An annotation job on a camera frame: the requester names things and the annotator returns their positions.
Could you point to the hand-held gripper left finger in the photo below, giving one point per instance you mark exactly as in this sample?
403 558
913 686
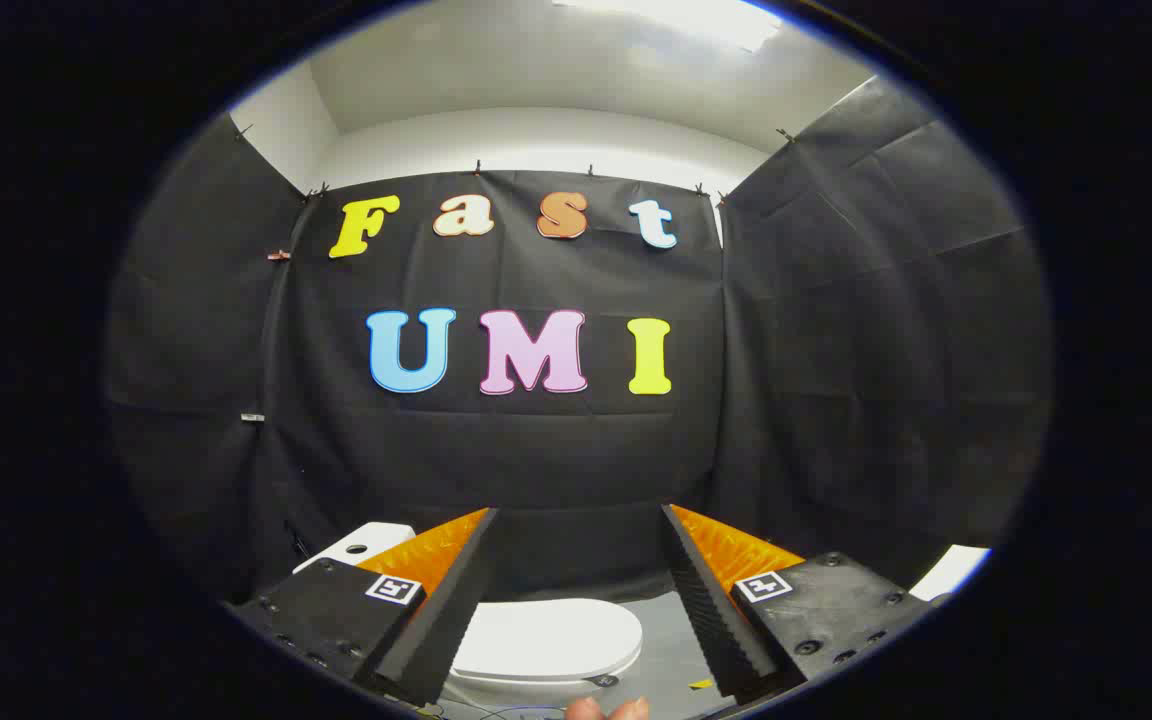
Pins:
456 600

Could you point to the black backdrop cloth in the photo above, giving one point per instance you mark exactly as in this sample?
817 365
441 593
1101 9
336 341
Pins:
536 450

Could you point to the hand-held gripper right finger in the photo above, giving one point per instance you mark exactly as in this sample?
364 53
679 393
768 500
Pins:
706 600

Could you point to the small yellow black tape piece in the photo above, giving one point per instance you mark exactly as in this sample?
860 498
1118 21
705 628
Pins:
701 684

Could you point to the white toilet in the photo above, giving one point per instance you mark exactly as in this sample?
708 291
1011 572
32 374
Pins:
381 535

